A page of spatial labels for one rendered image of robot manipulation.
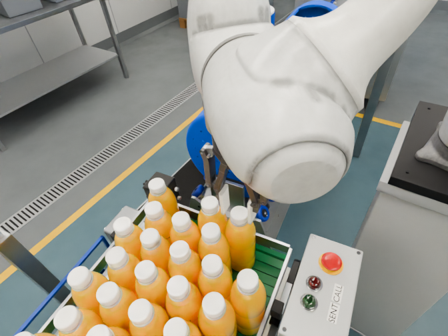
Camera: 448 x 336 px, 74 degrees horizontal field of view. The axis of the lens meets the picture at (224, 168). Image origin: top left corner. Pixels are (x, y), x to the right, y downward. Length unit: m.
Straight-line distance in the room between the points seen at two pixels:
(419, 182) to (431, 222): 0.14
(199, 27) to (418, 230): 0.86
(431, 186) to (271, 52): 0.72
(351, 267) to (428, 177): 0.40
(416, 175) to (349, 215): 1.22
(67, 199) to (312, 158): 2.34
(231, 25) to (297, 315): 0.44
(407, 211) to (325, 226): 1.08
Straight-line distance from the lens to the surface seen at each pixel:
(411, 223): 1.02
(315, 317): 0.56
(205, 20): 0.36
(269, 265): 0.81
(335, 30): 0.26
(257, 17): 0.36
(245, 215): 0.63
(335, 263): 0.59
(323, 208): 2.10
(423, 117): 1.10
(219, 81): 0.27
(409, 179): 0.90
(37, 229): 2.41
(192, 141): 0.79
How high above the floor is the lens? 1.62
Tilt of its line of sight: 44 degrees down
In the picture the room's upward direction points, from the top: 5 degrees counter-clockwise
